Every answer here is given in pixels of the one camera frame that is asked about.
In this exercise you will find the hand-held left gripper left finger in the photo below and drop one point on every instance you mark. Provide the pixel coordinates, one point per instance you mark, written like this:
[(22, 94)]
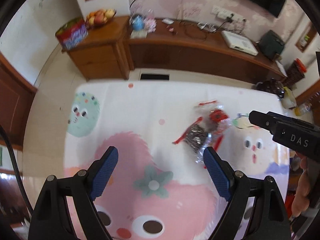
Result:
[(105, 172)]

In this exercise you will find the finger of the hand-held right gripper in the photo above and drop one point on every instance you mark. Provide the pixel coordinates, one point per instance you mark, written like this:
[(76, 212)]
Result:
[(295, 120), (261, 120)]

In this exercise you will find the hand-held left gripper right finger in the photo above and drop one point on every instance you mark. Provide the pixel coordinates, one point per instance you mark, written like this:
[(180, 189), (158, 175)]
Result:
[(216, 173)]

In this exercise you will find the red snack packet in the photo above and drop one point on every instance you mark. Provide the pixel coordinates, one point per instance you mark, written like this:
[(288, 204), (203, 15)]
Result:
[(218, 117)]

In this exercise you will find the dark snack packet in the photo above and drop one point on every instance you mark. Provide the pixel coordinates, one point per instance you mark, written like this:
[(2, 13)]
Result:
[(197, 135)]

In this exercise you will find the person's right hand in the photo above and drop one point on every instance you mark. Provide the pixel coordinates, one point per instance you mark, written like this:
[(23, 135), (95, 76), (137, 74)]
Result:
[(301, 195)]

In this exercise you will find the yellow oil bottle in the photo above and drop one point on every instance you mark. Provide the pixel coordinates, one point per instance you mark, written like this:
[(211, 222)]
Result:
[(303, 109)]

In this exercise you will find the dark ceramic jar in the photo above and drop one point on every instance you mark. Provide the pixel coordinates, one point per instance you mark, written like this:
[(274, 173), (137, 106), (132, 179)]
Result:
[(271, 87)]

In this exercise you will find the woven basket with red lid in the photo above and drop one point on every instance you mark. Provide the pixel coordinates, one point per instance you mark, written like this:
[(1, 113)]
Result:
[(296, 73)]

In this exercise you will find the white paper sheet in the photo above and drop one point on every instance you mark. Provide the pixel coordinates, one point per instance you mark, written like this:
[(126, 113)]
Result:
[(282, 68)]

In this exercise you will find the dark air fryer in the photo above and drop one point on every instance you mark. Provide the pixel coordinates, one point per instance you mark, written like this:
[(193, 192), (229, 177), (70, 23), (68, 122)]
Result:
[(271, 45)]

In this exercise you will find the cartoon printed tablecloth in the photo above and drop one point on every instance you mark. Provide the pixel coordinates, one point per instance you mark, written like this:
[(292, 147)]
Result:
[(140, 105)]

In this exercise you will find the white set-top box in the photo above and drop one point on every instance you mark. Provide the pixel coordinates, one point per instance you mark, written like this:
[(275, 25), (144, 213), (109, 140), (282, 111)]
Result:
[(240, 42)]

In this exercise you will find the long wooden media cabinet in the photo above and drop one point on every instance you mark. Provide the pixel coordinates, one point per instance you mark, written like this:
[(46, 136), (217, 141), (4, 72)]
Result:
[(190, 52)]

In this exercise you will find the wooden drawer cabinet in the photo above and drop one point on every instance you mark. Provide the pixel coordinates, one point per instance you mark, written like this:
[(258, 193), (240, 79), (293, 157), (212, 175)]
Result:
[(100, 57)]

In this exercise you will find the brown wooden door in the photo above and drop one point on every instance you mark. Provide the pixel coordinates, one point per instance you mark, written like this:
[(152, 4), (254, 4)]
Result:
[(12, 97)]

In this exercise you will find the small white flat device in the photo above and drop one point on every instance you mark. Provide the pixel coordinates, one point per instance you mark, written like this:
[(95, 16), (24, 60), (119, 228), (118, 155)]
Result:
[(167, 20)]

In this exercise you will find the red round tin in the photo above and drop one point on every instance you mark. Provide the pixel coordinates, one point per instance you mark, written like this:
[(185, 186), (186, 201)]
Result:
[(71, 33)]

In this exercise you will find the pink toy figure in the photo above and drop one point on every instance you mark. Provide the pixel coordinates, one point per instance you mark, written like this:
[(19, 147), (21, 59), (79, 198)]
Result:
[(150, 23)]

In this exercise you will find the blue snow globe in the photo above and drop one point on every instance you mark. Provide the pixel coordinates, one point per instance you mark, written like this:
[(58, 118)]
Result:
[(137, 23)]

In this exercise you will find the bowl of fruit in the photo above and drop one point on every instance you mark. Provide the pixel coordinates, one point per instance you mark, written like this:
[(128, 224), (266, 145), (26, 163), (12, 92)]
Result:
[(100, 17)]

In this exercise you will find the white wall socket panel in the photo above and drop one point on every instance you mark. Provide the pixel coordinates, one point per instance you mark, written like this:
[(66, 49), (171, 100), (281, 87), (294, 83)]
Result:
[(225, 12)]

